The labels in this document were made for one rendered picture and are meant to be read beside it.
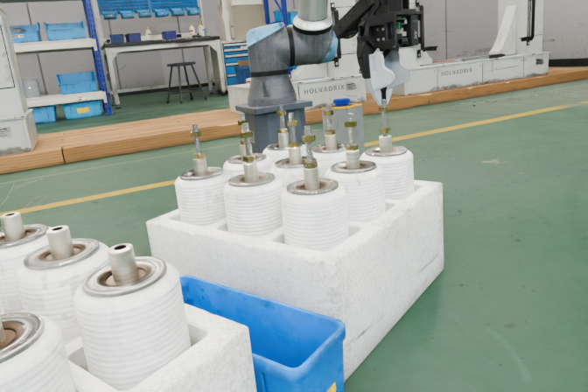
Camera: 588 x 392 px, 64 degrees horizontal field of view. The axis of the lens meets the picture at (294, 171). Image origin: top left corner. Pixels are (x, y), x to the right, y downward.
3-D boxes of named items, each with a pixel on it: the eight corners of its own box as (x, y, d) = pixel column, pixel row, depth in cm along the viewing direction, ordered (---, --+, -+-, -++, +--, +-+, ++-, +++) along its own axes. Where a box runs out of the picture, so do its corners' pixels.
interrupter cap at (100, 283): (67, 288, 44) (66, 281, 43) (136, 256, 49) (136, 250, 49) (113, 308, 39) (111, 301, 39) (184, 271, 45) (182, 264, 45)
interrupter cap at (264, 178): (283, 182, 73) (282, 178, 73) (236, 192, 70) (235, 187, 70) (265, 173, 80) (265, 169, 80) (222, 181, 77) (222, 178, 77)
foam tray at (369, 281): (161, 312, 87) (144, 220, 82) (289, 237, 116) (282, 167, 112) (342, 386, 63) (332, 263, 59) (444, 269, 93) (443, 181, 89)
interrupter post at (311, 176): (324, 189, 67) (322, 166, 67) (311, 192, 66) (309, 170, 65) (314, 185, 69) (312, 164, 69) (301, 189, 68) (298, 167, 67)
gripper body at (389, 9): (395, 50, 74) (391, -32, 71) (355, 53, 81) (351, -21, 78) (424, 47, 79) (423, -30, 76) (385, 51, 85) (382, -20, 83)
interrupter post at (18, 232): (2, 241, 58) (-5, 216, 57) (22, 234, 60) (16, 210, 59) (10, 244, 57) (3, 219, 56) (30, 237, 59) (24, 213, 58)
